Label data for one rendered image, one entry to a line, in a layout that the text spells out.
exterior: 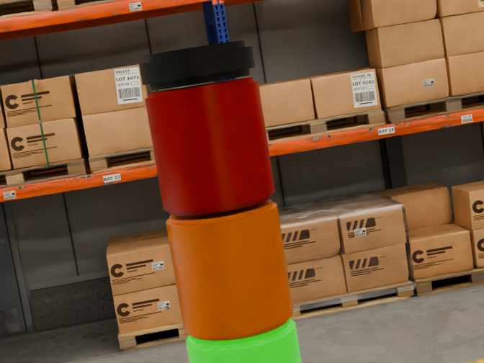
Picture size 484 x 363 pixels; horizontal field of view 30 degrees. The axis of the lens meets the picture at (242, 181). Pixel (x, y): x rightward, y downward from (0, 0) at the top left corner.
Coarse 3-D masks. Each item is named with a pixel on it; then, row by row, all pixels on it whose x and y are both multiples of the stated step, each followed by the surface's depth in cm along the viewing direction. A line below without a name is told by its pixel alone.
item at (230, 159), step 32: (160, 96) 38; (192, 96) 37; (224, 96) 37; (256, 96) 38; (160, 128) 38; (192, 128) 37; (224, 128) 37; (256, 128) 38; (160, 160) 38; (192, 160) 37; (224, 160) 37; (256, 160) 38; (192, 192) 38; (224, 192) 37; (256, 192) 38
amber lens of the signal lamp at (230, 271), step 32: (192, 224) 38; (224, 224) 38; (256, 224) 38; (192, 256) 38; (224, 256) 38; (256, 256) 38; (192, 288) 38; (224, 288) 38; (256, 288) 38; (288, 288) 40; (192, 320) 39; (224, 320) 38; (256, 320) 38
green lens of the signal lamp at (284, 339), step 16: (288, 320) 41; (192, 336) 40; (256, 336) 39; (272, 336) 39; (288, 336) 39; (192, 352) 40; (208, 352) 39; (224, 352) 38; (240, 352) 38; (256, 352) 38; (272, 352) 39; (288, 352) 39
